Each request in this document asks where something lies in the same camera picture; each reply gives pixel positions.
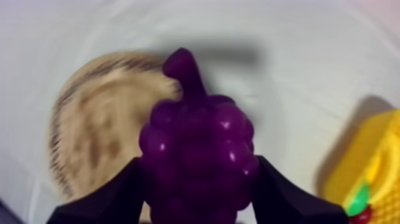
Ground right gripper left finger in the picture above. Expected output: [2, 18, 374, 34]
[46, 157, 153, 224]

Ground yellow plastic basket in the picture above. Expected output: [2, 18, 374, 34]
[323, 108, 400, 224]

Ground small red fruit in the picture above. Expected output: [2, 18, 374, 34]
[349, 204, 374, 224]

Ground purple toy grapes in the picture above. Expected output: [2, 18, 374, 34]
[138, 47, 260, 224]

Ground green toy pear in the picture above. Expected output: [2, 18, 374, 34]
[343, 183, 371, 217]

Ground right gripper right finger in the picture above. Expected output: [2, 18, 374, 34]
[251, 155, 350, 224]

